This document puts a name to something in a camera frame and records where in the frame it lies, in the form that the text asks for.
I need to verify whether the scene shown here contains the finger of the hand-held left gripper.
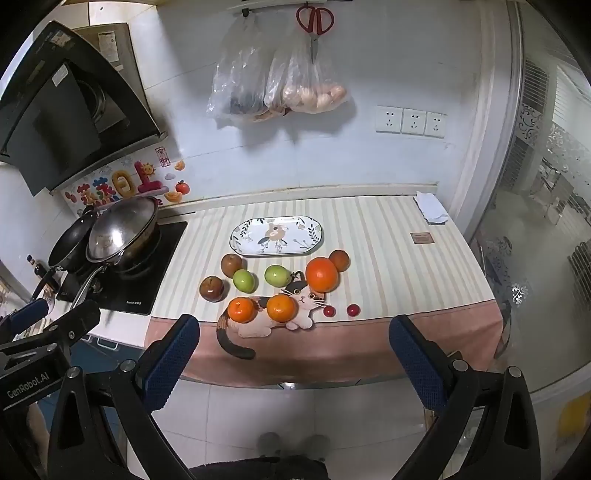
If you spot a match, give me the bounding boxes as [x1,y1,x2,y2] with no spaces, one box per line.
[0,299,51,340]
[28,301,101,352]

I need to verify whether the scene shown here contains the steel wok lid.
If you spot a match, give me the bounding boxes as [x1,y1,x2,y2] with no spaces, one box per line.
[86,196,160,263]

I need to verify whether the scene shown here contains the small orange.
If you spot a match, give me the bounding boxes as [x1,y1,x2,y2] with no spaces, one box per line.
[266,294,297,324]
[228,296,258,324]

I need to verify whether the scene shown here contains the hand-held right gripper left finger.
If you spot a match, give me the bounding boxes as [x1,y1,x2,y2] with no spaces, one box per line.
[46,314,201,480]

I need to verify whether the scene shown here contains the yellow object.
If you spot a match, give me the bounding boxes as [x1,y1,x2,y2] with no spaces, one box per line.
[556,397,587,439]

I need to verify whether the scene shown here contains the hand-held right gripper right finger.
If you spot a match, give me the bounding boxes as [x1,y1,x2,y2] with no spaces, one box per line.
[388,314,542,480]

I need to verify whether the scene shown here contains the clear bag with dark contents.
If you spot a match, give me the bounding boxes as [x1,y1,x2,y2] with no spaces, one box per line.
[206,16,274,123]

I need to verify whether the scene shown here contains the person's left forearm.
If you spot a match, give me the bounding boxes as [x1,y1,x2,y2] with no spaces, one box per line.
[25,401,51,462]

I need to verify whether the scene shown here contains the floral oval plate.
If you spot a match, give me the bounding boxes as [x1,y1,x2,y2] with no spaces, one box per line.
[229,216,325,258]

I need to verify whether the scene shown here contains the steel wok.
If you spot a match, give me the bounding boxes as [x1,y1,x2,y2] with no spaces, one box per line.
[69,222,163,311]

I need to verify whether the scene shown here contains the black frying pan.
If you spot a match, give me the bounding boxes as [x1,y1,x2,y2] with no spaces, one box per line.
[30,213,100,301]

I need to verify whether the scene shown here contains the grey slipper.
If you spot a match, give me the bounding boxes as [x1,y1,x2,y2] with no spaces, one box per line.
[300,434,331,462]
[256,431,290,462]

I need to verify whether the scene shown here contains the colourful wall stickers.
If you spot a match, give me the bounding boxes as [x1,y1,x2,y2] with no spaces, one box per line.
[65,148,191,209]

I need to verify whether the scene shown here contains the striped cat print tablecloth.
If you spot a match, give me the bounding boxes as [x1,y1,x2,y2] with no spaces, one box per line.
[144,194,506,389]

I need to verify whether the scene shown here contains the dark sauce bottle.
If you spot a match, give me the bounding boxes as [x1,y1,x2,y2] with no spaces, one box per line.
[26,255,59,315]

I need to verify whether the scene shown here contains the white wall hook rail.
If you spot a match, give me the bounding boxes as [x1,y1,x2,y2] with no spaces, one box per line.
[240,0,333,16]

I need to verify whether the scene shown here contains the red-handled scissors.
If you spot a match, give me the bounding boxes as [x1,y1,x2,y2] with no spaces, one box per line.
[295,4,334,64]

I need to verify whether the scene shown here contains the green apple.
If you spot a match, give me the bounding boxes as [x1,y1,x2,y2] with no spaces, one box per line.
[264,264,293,288]
[232,269,257,293]

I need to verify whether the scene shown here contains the large orange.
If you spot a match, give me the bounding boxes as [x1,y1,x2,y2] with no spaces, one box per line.
[305,257,340,294]

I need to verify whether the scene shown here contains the person's dark trousers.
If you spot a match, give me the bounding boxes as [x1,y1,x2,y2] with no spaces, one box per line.
[189,455,329,480]

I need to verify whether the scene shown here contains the black range hood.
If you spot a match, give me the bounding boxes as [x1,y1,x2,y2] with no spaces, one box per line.
[0,21,168,197]

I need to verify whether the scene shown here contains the white folded cloth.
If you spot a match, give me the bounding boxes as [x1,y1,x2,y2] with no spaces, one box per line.
[413,191,450,226]

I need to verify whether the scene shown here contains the white wall socket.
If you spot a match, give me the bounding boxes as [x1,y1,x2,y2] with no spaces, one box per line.
[401,108,426,136]
[375,105,402,134]
[425,111,447,138]

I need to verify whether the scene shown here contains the clear bag with pale contents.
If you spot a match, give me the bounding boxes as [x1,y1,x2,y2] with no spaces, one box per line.
[265,28,350,116]

